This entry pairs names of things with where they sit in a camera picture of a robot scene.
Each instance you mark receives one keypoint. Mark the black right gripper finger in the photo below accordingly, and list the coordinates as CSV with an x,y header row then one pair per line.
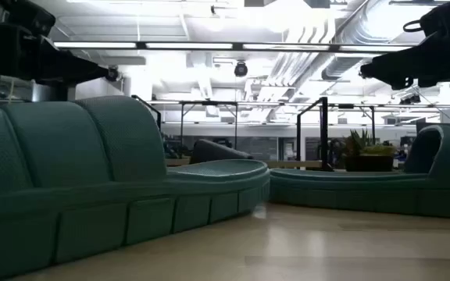
x,y
393,67
401,83

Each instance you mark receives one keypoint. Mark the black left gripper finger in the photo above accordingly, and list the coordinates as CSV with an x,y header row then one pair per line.
x,y
76,70

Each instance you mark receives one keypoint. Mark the teal rubber slide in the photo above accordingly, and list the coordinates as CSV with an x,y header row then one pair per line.
x,y
72,156
346,191

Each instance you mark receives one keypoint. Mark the dark grey rubber slide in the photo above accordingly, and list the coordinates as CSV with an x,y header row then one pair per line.
x,y
213,152

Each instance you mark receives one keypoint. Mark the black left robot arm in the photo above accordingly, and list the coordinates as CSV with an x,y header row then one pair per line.
x,y
10,13

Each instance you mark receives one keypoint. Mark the black metal wooden shelf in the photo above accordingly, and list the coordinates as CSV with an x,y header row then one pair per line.
x,y
323,132

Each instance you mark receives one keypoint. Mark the black ceiling spotlights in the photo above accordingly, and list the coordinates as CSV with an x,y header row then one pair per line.
x,y
410,99

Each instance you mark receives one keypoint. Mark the round black ceiling speaker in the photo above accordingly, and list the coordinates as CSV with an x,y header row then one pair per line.
x,y
111,73
240,69

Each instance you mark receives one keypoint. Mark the black pot with succulents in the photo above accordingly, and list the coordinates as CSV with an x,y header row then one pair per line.
x,y
367,164

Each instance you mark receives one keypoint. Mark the long ceiling light strip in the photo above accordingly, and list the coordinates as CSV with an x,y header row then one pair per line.
x,y
188,45

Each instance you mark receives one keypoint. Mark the black metal background frame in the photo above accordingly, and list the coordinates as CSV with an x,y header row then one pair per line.
x,y
236,125
373,125

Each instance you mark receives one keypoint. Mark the silver ventilation duct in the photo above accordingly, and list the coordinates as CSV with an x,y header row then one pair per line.
x,y
342,66

